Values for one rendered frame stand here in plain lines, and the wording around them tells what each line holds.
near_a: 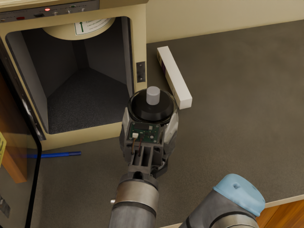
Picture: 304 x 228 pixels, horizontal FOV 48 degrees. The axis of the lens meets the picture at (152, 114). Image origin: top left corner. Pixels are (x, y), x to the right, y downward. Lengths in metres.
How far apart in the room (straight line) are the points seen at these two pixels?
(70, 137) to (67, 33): 0.36
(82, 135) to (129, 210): 0.49
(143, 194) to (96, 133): 0.47
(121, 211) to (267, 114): 0.71
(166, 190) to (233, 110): 0.36
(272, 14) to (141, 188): 1.09
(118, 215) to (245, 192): 0.20
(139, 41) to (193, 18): 0.60
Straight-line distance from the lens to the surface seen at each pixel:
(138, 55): 0.81
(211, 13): 1.37
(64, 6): 0.60
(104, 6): 0.65
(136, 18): 0.74
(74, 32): 0.77
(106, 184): 0.97
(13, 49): 0.79
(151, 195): 0.58
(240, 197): 0.52
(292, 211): 1.26
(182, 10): 1.31
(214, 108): 1.12
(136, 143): 0.61
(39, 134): 0.99
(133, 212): 0.55
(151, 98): 0.70
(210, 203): 0.54
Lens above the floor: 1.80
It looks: 52 degrees down
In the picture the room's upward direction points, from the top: straight up
